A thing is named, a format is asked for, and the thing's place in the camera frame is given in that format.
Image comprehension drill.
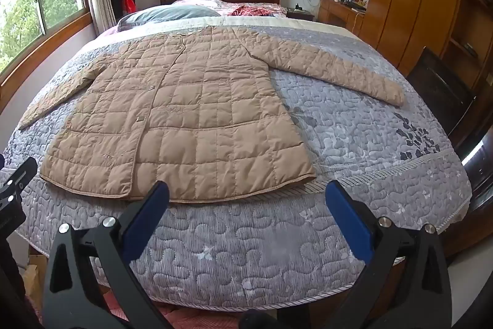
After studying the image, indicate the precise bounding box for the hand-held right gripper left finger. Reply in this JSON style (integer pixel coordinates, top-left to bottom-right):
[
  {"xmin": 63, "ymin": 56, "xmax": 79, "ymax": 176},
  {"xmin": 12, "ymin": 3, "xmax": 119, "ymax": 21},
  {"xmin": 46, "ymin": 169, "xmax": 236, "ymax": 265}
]
[{"xmin": 42, "ymin": 180, "xmax": 174, "ymax": 329}]

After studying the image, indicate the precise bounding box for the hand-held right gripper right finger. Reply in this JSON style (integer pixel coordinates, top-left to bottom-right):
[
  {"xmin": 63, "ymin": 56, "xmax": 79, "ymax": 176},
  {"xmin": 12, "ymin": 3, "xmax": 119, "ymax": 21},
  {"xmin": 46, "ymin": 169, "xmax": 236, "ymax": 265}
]
[{"xmin": 324, "ymin": 180, "xmax": 453, "ymax": 329}]

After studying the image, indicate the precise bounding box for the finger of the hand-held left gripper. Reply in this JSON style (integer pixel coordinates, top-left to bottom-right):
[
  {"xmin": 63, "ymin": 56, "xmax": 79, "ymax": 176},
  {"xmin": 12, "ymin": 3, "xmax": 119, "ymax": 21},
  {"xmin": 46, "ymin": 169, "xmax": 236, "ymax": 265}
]
[{"xmin": 0, "ymin": 156, "xmax": 38, "ymax": 237}]

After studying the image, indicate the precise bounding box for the beige quilted coat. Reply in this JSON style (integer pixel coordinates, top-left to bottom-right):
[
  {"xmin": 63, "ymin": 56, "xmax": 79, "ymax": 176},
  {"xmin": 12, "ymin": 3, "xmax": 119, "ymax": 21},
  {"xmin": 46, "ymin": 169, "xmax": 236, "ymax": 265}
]
[{"xmin": 17, "ymin": 26, "xmax": 405, "ymax": 203}]

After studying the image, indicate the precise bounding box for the grey quilted bedspread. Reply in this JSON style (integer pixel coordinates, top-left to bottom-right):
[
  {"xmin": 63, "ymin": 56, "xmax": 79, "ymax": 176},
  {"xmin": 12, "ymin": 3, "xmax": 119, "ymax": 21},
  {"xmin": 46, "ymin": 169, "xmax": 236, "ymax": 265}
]
[{"xmin": 0, "ymin": 16, "xmax": 472, "ymax": 308}]

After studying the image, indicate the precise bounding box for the cardboard box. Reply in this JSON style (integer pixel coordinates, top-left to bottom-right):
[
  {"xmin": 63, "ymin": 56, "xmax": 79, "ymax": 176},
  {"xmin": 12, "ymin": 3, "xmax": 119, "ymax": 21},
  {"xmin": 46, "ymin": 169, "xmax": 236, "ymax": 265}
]
[{"xmin": 17, "ymin": 254, "xmax": 47, "ymax": 314}]

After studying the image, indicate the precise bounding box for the dark wooden chair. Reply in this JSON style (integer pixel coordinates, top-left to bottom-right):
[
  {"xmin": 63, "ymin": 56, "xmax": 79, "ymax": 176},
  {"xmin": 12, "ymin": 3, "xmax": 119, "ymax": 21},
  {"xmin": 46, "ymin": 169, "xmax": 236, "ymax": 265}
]
[{"xmin": 406, "ymin": 46, "xmax": 476, "ymax": 148}]

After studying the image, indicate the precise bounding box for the grey-blue pillow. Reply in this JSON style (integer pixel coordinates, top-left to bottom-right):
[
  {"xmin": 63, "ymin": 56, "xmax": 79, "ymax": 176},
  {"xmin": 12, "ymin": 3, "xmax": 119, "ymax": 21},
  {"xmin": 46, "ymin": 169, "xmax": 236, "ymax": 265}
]
[{"xmin": 117, "ymin": 4, "xmax": 222, "ymax": 32}]

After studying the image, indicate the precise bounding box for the wooden desk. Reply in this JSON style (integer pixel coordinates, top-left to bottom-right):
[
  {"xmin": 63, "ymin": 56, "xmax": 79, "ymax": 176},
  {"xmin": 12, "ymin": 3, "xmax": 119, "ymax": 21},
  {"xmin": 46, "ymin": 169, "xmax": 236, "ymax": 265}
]
[{"xmin": 318, "ymin": 0, "xmax": 366, "ymax": 39}]

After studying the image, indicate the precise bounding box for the dark wooden nightstand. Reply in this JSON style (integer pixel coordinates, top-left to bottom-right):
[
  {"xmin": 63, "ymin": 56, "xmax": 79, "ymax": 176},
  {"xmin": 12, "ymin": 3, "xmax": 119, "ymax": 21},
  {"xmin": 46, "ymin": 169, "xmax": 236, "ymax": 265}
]
[{"xmin": 286, "ymin": 7, "xmax": 316, "ymax": 21}]

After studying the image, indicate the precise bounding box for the open wooden bookshelf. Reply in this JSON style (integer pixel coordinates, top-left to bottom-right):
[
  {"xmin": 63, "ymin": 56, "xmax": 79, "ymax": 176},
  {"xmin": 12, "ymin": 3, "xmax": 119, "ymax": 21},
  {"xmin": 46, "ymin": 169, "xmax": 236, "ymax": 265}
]
[{"xmin": 439, "ymin": 0, "xmax": 493, "ymax": 91}]

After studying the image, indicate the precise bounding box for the red patterned cloth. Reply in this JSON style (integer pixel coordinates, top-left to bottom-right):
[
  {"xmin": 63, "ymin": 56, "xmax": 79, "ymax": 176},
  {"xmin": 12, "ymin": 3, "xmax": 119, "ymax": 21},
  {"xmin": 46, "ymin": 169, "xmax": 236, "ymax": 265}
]
[{"xmin": 230, "ymin": 4, "xmax": 283, "ymax": 18}]

